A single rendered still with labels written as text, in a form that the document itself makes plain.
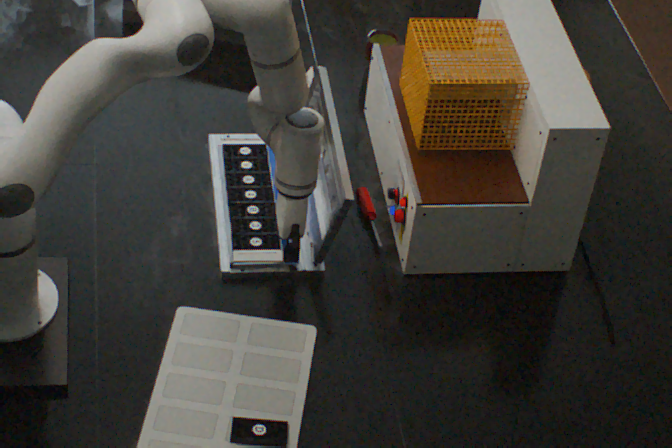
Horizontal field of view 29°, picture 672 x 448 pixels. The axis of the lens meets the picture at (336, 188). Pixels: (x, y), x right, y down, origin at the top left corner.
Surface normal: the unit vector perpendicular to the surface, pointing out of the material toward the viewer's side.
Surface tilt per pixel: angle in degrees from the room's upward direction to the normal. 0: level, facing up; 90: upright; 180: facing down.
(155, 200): 0
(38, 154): 70
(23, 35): 0
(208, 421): 0
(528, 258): 90
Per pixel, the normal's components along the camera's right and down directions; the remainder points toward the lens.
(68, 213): 0.10, -0.76
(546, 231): 0.13, 0.64
